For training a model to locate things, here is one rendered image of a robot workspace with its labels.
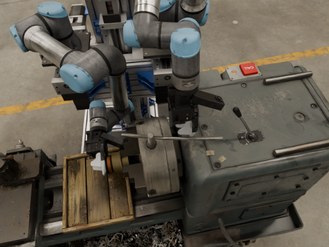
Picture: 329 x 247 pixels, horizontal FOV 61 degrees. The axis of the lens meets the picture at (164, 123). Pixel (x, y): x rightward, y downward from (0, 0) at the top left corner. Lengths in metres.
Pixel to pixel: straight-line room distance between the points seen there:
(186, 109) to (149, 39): 0.22
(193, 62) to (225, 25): 2.87
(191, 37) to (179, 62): 0.07
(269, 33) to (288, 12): 0.51
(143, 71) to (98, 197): 0.68
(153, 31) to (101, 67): 0.30
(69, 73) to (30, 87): 2.16
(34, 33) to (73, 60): 0.31
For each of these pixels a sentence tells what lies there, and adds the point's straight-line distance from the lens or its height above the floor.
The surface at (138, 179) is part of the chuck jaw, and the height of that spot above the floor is 1.11.
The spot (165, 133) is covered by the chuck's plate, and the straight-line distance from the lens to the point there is 1.02.
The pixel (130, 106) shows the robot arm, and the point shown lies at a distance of 1.40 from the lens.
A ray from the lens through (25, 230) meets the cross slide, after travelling 1.30.
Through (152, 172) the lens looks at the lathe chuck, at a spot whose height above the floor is 1.18.
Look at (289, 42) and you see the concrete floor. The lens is 3.53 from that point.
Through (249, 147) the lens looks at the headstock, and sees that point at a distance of 1.00.
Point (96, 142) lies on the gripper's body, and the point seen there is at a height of 1.12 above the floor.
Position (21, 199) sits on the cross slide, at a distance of 1.35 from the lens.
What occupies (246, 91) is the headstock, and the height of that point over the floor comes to 1.26.
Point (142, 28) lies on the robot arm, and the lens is 0.82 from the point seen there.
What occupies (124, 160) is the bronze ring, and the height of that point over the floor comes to 1.11.
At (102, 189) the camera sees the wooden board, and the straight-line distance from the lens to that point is 1.34.
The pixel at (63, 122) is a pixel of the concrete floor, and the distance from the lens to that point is 2.74.
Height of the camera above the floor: 2.10
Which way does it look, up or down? 56 degrees down
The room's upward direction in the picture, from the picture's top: 3 degrees counter-clockwise
